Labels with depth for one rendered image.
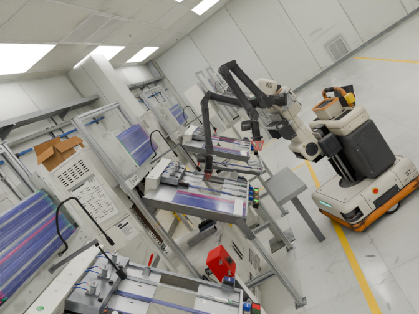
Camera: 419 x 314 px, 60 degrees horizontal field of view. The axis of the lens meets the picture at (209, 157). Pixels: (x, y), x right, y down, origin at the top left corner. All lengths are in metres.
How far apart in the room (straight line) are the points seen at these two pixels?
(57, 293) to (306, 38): 9.51
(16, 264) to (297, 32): 9.51
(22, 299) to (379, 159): 2.43
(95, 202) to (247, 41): 8.23
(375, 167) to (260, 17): 7.82
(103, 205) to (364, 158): 1.90
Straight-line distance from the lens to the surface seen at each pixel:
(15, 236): 1.58
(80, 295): 1.57
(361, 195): 2.93
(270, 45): 10.31
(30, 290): 1.56
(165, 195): 2.60
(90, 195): 2.64
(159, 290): 2.85
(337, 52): 10.52
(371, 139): 2.94
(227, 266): 2.14
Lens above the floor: 1.58
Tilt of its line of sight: 9 degrees down
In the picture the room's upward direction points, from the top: 36 degrees counter-clockwise
